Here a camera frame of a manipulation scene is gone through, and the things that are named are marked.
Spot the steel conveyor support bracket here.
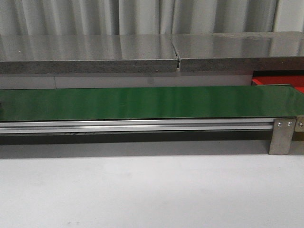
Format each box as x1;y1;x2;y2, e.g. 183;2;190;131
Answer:
268;118;296;155

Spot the white pleated curtain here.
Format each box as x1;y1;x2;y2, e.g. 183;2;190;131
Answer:
0;0;304;36

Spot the grey stone countertop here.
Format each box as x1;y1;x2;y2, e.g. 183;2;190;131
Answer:
0;32;304;89

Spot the red plastic tray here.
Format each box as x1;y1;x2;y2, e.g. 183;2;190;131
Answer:
252;76;304;93

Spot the green conveyor belt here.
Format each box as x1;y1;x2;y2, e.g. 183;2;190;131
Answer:
0;85;304;122

